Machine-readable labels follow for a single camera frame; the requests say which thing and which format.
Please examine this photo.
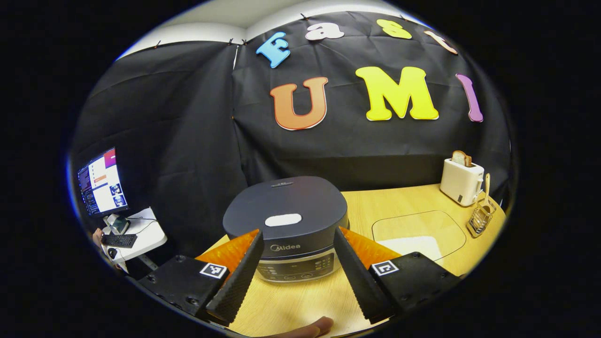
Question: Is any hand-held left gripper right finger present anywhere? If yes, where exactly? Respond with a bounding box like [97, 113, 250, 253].
[333, 227, 463, 324]

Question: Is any white toaster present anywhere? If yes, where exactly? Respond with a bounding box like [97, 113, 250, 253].
[440, 158, 485, 207]

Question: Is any clear wire chopstick holder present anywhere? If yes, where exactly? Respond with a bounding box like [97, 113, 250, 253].
[466, 201, 497, 238]

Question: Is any clear plastic rice box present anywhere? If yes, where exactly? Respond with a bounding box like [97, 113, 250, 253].
[371, 210, 467, 262]

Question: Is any black keyboard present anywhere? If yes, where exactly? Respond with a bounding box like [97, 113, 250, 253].
[101, 233, 138, 248]

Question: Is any silver black rice cooker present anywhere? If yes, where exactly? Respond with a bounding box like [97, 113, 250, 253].
[223, 176, 350, 283]

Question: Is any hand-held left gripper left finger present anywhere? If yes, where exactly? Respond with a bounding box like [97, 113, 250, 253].
[136, 229, 264, 324]

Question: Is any white side table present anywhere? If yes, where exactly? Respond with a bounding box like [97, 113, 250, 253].
[101, 207, 168, 270]

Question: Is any wooden spoon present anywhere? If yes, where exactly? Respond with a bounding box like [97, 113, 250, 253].
[479, 173, 496, 214]

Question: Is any white rice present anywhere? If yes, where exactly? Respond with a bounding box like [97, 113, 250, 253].
[376, 236, 443, 262]

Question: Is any small grey desk device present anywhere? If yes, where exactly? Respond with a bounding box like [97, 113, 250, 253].
[106, 214, 131, 235]

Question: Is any black backdrop cloth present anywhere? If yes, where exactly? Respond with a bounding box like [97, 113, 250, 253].
[70, 10, 512, 259]

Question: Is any computer monitor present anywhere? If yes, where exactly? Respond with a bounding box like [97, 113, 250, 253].
[77, 147, 128, 216]

